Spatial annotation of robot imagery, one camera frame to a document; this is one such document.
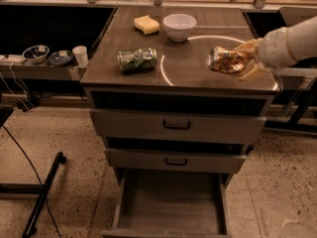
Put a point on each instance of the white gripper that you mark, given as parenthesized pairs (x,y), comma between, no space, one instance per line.
(273,50)

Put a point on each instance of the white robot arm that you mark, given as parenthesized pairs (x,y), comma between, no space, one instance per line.
(302,39)

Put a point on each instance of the grey drawer cabinet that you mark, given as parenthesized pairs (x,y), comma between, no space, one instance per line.
(180,82)

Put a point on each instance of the green soda can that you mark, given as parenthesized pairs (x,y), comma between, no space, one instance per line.
(137,60)

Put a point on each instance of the top drawer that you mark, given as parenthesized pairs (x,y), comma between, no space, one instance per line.
(225,129)

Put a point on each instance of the drawer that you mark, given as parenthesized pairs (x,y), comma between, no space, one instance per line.
(175,161)
(163,204)
(225,129)

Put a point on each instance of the middle drawer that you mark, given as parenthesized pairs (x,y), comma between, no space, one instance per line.
(175,161)

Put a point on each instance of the bottom drawer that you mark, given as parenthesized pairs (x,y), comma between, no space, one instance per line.
(163,204)

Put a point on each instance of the yellow sponge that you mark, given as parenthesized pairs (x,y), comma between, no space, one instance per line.
(146,24)

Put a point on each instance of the white paper cup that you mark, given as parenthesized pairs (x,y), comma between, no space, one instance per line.
(80,53)

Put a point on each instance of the white rimmed bowl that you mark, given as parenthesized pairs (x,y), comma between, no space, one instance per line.
(36,54)

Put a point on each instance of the grey side shelf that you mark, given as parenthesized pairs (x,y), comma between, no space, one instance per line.
(42,71)

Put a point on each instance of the white power strip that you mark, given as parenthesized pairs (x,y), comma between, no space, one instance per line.
(12,59)

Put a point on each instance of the black stand leg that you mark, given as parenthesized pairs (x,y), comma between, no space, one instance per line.
(31,229)

